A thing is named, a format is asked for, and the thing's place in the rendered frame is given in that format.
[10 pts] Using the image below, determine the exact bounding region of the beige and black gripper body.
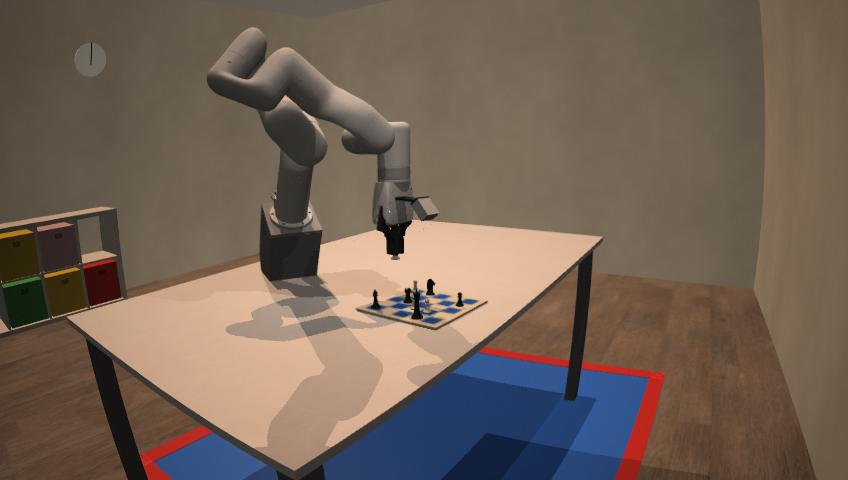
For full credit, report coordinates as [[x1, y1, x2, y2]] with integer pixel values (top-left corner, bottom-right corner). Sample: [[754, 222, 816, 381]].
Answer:
[[373, 179, 414, 226]]

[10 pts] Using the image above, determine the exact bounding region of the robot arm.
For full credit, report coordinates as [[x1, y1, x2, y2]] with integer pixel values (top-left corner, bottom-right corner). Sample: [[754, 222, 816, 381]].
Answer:
[[207, 27, 410, 230]]

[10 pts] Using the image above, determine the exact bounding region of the blue and tan chessboard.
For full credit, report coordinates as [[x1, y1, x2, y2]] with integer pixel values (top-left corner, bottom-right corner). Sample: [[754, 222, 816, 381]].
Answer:
[[356, 287, 488, 330]]

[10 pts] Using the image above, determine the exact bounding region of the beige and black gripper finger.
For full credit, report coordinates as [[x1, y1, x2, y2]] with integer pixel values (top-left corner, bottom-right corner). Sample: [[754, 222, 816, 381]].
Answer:
[[376, 207, 399, 256], [396, 220, 412, 254]]

